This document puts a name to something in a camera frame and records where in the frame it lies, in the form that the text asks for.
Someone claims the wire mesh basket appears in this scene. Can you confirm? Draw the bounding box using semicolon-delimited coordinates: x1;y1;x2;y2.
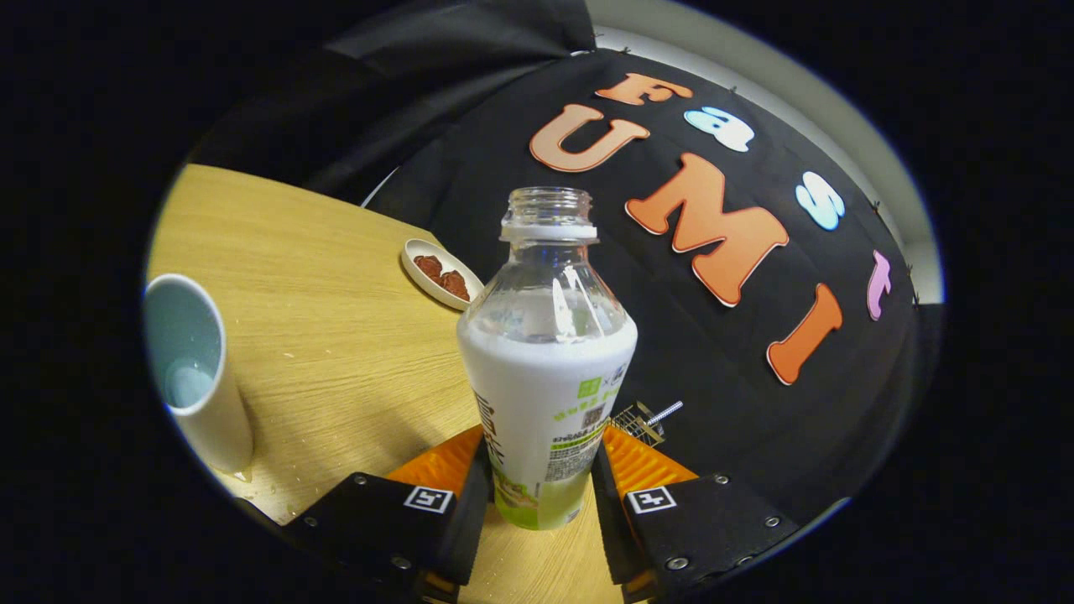
611;401;665;445

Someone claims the small white oval plate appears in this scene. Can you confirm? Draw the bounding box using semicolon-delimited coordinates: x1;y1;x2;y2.
401;238;485;312

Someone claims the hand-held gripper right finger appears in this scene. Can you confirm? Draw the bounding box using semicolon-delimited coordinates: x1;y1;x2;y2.
591;425;800;600

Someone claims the wooden table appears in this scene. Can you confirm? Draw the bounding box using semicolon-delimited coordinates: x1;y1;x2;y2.
144;164;626;604

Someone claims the black backdrop cloth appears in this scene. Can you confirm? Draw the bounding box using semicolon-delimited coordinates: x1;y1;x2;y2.
189;0;945;525

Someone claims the white ceramic cup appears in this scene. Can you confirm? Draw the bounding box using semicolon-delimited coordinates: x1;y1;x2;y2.
143;273;254;475

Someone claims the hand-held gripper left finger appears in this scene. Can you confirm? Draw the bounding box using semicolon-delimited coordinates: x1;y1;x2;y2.
282;425;493;601

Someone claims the clear white-label juice bottle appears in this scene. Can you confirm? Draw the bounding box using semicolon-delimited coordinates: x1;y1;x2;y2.
456;186;639;531

